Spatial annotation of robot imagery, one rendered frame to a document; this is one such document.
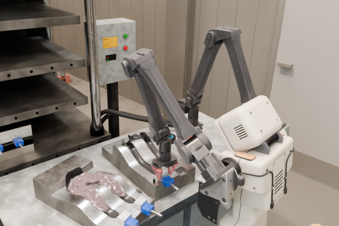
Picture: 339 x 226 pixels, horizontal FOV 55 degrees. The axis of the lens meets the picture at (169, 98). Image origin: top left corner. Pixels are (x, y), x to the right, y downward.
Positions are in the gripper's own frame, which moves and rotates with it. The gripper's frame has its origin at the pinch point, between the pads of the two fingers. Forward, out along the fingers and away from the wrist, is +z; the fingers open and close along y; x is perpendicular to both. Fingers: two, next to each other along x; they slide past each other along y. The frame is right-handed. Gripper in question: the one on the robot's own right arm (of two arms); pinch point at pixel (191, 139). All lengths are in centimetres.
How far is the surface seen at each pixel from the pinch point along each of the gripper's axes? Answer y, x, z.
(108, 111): 16, -62, 1
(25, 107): 63, -73, -10
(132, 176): 35.9, -4.6, 10.9
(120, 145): 33.1, -20.3, 1.1
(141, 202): 47, 18, 7
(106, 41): 9, -72, -42
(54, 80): 32, -108, -11
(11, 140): 75, -66, 5
